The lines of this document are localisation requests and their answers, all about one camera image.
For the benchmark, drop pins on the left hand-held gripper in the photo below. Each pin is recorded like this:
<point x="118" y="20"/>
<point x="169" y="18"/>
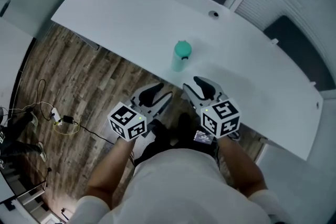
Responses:
<point x="126" y="123"/>

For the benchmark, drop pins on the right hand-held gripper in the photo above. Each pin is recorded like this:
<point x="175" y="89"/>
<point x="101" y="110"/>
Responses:
<point x="220" y="118"/>

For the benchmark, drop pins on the teal water bottle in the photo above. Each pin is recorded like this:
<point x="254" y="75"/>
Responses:
<point x="178" y="65"/>

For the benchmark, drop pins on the teal bottle cap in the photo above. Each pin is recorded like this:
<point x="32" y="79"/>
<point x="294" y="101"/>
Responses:
<point x="183" y="49"/>

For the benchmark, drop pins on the person's right forearm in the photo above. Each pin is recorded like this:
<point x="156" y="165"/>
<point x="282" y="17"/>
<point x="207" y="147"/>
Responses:
<point x="241" y="168"/>

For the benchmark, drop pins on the person's left forearm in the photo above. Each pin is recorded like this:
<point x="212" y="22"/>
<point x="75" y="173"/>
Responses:
<point x="110" y="170"/>

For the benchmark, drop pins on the person's left black shoe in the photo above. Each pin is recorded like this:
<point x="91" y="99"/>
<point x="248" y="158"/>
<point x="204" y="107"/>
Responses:
<point x="158" y="127"/>

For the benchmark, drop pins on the person's black shoe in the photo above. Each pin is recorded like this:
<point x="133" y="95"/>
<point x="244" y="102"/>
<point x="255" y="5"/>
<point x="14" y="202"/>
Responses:
<point x="186" y="123"/>
<point x="158" y="127"/>

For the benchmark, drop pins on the person's right black shoe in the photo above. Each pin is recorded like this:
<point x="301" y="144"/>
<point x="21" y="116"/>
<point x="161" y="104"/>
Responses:
<point x="186" y="123"/>

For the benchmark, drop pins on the black waist device with screen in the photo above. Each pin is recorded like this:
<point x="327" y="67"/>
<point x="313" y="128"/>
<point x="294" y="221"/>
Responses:
<point x="203" y="137"/>

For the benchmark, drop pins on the person's black trousers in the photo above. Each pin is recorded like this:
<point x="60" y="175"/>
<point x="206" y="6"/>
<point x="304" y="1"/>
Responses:
<point x="168" y="144"/>

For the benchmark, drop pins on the white table leg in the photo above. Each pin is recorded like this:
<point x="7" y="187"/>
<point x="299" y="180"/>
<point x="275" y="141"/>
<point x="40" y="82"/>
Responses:
<point x="90" y="43"/>
<point x="266" y="140"/>

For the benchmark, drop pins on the black power adapter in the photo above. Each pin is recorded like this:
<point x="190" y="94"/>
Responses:
<point x="68" y="119"/>

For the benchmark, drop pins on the white divider clip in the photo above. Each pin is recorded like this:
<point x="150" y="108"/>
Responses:
<point x="312" y="84"/>
<point x="275" y="41"/>

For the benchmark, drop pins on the person's white shirt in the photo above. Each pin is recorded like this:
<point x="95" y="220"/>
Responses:
<point x="183" y="191"/>

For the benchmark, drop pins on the white power strip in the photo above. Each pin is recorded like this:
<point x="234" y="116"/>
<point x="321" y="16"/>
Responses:
<point x="56" y="116"/>

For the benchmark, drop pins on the black light stand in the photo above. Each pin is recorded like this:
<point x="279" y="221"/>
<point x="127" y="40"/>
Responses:
<point x="48" y="178"/>

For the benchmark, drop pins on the white stepped rack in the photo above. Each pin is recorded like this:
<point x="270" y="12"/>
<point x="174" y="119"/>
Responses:
<point x="15" y="191"/>

